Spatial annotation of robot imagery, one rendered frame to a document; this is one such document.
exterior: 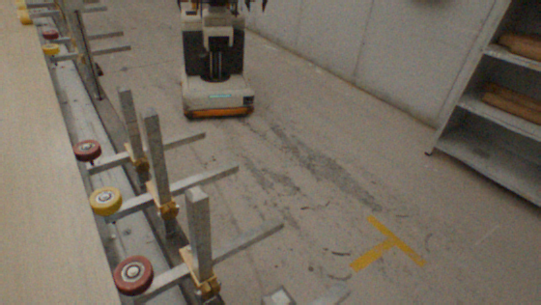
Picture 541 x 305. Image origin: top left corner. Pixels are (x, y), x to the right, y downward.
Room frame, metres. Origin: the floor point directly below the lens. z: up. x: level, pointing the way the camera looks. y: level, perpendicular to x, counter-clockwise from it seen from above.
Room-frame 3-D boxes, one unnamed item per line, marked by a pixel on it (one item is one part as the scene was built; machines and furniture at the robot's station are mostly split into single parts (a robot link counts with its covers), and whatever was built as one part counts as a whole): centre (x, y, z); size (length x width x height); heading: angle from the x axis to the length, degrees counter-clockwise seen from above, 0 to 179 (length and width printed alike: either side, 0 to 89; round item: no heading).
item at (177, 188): (0.66, 0.21, 0.83); 0.43 x 0.03 x 0.04; 125
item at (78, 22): (1.41, 0.79, 0.93); 0.05 x 0.05 x 0.45; 35
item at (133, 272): (0.35, 0.23, 0.85); 0.08 x 0.08 x 0.11
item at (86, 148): (0.76, 0.51, 0.85); 0.08 x 0.08 x 0.11
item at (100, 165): (0.87, 0.35, 0.81); 0.43 x 0.03 x 0.04; 125
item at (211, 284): (0.41, 0.10, 0.81); 0.14 x 0.06 x 0.05; 35
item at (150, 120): (0.60, 0.23, 0.92); 0.04 x 0.04 x 0.48; 35
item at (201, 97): (2.64, 0.33, 0.16); 0.67 x 0.64 x 0.25; 13
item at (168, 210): (0.62, 0.24, 0.83); 0.14 x 0.06 x 0.05; 35
